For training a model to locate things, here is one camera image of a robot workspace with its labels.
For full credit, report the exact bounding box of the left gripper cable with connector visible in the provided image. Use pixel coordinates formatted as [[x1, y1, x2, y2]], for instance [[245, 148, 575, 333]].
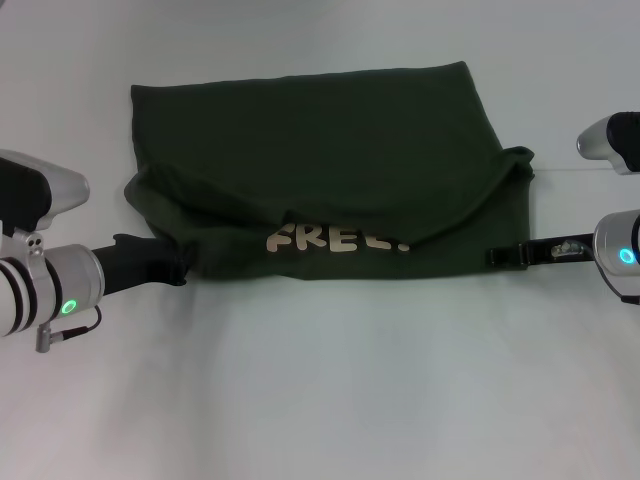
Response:
[[34, 304, 105, 355]]

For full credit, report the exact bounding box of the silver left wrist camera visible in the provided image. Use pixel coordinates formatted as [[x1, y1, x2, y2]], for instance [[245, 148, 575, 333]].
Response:
[[0, 149, 92, 235]]

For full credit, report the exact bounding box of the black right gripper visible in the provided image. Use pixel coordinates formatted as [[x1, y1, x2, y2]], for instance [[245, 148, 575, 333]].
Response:
[[489, 232, 600, 270]]

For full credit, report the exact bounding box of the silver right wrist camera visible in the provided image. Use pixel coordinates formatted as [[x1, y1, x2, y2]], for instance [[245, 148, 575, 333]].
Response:
[[577, 110, 640, 177]]

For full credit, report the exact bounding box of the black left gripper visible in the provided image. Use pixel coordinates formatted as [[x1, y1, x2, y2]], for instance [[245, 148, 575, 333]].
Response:
[[92, 233, 195, 305]]

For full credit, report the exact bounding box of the dark green shirt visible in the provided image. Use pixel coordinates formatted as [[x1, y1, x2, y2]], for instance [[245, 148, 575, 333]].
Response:
[[122, 60, 538, 292]]

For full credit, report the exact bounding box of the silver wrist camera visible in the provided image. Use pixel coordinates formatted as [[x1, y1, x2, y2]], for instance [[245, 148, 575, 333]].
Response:
[[577, 110, 640, 177], [0, 149, 92, 235]]

